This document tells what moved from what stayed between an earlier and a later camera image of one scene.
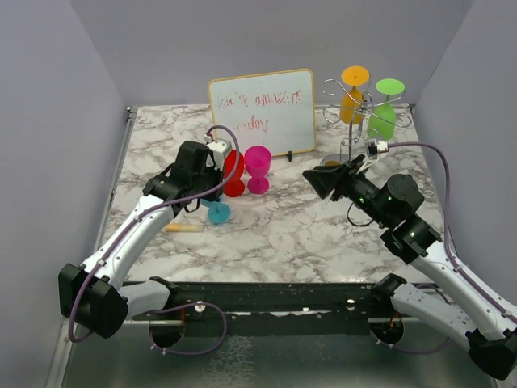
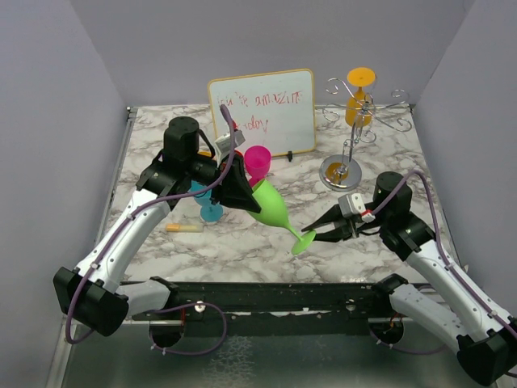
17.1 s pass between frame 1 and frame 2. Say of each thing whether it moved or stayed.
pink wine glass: stayed
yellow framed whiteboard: stayed
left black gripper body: moved
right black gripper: moved
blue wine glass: moved
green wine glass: moved
